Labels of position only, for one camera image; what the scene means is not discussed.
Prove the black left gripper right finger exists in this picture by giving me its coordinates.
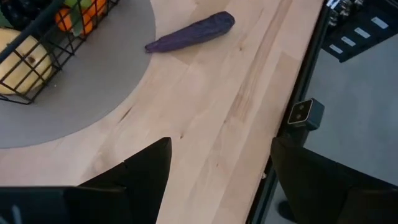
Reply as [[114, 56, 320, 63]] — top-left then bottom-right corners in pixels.
[[269, 136, 398, 224]]

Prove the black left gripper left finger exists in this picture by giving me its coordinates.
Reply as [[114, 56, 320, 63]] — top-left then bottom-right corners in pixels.
[[77, 136, 173, 224]]

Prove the yellow pear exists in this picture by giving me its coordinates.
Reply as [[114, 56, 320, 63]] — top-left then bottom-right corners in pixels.
[[0, 27, 54, 96]]

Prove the orange tangerine cluster with leaf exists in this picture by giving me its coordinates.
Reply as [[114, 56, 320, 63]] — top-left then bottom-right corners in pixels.
[[55, 0, 108, 36]]

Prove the black grape bunch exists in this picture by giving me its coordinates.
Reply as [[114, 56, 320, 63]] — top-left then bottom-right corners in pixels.
[[0, 0, 52, 30]]

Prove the round grey mat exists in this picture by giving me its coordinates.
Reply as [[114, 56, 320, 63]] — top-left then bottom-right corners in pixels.
[[0, 0, 156, 149]]

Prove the black rack with white labels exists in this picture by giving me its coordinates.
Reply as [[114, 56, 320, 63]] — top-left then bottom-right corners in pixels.
[[322, 0, 398, 63]]

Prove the purple eggplant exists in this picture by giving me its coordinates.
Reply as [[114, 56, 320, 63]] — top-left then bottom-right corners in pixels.
[[144, 11, 236, 54]]

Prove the small grey table camera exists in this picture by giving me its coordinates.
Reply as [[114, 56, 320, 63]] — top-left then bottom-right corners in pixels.
[[286, 98, 325, 131]]

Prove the black wire basket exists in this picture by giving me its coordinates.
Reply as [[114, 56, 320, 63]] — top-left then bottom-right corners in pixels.
[[0, 0, 121, 105]]

